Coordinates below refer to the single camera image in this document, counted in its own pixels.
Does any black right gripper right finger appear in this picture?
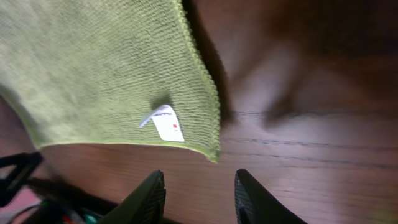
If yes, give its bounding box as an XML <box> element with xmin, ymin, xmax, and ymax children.
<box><xmin>234</xmin><ymin>169</ymin><xmax>306</xmax><ymax>224</ymax></box>

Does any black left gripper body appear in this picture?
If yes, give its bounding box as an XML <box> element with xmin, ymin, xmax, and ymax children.
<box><xmin>20</xmin><ymin>178</ymin><xmax>118</xmax><ymax>223</ymax></box>

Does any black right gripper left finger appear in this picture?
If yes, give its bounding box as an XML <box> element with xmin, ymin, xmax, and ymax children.
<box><xmin>98</xmin><ymin>170</ymin><xmax>166</xmax><ymax>224</ymax></box>

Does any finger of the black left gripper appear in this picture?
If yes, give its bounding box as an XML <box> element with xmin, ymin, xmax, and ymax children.
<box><xmin>1</xmin><ymin>152</ymin><xmax>43</xmax><ymax>207</ymax></box>

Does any light green microfiber cloth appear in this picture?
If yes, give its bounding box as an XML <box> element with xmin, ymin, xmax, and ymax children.
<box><xmin>1</xmin><ymin>0</ymin><xmax>220</xmax><ymax>162</ymax></box>

